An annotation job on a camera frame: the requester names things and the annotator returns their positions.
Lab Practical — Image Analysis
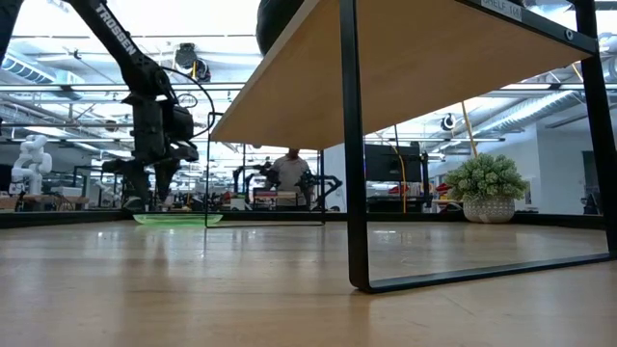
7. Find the dark teal plate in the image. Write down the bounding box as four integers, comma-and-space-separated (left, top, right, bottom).
255, 0, 306, 58

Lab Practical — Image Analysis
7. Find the translucent green plate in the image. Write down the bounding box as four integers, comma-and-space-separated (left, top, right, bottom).
131, 212, 225, 227

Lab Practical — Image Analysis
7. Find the black hanging ring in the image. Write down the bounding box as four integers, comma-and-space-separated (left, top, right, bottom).
174, 92, 200, 110

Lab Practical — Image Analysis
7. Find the wooden shelf black metal frame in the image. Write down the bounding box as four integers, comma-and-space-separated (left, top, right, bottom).
204, 0, 617, 294

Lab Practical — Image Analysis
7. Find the green plant in white pot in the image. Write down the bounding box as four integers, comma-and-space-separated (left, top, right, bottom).
442, 152, 530, 225

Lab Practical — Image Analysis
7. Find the black table edge rail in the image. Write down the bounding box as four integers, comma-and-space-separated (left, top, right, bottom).
0, 209, 607, 231

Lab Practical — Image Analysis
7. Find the person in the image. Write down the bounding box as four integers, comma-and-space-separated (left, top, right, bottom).
266, 147, 313, 212

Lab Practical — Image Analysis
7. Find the black ceiling cable reel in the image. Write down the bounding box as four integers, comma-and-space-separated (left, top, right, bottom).
173, 41, 213, 84

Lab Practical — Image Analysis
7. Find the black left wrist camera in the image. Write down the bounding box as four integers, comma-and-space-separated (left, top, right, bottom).
166, 103, 195, 144

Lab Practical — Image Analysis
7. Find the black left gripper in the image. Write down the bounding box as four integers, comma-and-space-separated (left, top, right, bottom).
100, 95, 201, 212

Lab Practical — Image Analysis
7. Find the black monitor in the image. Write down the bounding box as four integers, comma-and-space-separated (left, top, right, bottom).
362, 143, 423, 183

